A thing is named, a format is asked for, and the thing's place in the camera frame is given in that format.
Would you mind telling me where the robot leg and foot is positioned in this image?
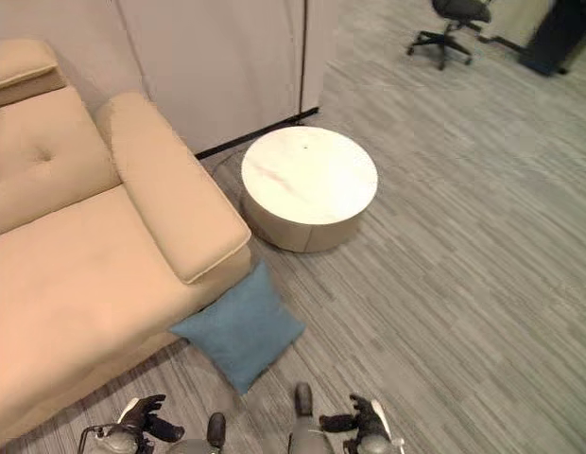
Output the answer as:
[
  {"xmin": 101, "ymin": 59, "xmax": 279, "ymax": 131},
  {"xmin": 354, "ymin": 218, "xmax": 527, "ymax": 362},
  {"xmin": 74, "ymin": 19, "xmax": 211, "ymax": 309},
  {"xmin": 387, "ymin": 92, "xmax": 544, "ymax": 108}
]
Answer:
[
  {"xmin": 172, "ymin": 411, "xmax": 228, "ymax": 454},
  {"xmin": 286, "ymin": 382, "xmax": 333, "ymax": 454}
]

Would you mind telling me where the blue square cushion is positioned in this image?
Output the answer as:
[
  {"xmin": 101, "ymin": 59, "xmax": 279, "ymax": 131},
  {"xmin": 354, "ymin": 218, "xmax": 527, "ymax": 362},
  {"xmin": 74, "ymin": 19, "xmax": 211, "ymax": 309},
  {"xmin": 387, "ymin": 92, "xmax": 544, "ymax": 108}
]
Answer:
[{"xmin": 168, "ymin": 260, "xmax": 307, "ymax": 396}]

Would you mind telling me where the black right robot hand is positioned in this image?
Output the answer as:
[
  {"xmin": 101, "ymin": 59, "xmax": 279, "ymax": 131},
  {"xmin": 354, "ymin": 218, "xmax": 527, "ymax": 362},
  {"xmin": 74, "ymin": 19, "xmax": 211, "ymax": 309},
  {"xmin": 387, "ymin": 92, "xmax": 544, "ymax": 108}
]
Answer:
[{"xmin": 319, "ymin": 393, "xmax": 391, "ymax": 443}]

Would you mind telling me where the white partition panel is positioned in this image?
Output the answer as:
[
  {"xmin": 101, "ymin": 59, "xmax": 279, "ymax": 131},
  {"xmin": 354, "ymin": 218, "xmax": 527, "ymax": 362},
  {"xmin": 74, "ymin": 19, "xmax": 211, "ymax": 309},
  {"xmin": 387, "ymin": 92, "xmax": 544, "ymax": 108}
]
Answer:
[{"xmin": 113, "ymin": 0, "xmax": 340, "ymax": 160}]

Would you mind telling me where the round white marble coffee table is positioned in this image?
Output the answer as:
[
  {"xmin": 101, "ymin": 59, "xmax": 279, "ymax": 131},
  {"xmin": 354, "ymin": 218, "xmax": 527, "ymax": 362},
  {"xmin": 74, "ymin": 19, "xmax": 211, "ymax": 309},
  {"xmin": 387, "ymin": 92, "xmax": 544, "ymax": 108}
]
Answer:
[{"xmin": 239, "ymin": 125, "xmax": 379, "ymax": 253}]

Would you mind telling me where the beige fabric sofa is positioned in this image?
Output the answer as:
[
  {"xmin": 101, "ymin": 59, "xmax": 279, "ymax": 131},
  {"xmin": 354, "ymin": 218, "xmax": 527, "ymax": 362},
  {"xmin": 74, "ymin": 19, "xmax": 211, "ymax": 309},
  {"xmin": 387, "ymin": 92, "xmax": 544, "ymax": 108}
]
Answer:
[{"xmin": 0, "ymin": 39, "xmax": 252, "ymax": 438}]

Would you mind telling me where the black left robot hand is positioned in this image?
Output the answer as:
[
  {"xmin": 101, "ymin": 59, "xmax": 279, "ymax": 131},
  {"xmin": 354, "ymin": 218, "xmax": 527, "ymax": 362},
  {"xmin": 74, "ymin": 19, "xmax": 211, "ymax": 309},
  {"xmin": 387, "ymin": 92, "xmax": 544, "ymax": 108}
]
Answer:
[{"xmin": 117, "ymin": 393, "xmax": 186, "ymax": 442}]

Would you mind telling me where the black office swivel chair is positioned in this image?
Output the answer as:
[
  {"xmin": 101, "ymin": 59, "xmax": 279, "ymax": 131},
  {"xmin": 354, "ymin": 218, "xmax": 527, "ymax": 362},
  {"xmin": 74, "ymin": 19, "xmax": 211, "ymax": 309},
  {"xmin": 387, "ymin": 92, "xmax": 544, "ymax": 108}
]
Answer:
[{"xmin": 405, "ymin": 0, "xmax": 491, "ymax": 71}]

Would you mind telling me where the black cabinet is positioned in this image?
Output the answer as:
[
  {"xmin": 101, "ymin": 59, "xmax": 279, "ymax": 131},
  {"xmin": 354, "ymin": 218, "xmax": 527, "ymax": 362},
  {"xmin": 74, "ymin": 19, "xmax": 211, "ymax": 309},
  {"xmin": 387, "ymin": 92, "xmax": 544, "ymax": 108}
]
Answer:
[{"xmin": 517, "ymin": 0, "xmax": 586, "ymax": 77}]

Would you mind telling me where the robot right leg and foot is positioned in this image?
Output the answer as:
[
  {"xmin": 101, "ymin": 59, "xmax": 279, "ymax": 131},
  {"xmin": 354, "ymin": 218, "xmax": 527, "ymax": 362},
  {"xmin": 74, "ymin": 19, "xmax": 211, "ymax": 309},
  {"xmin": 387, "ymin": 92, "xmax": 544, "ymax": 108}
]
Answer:
[{"xmin": 286, "ymin": 382, "xmax": 333, "ymax": 454}]

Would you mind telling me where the robot left leg and foot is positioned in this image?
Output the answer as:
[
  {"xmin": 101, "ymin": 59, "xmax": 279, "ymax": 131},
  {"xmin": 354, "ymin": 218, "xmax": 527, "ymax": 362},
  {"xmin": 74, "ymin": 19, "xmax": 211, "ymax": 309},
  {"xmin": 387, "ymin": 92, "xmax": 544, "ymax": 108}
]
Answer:
[{"xmin": 172, "ymin": 411, "xmax": 228, "ymax": 454}]

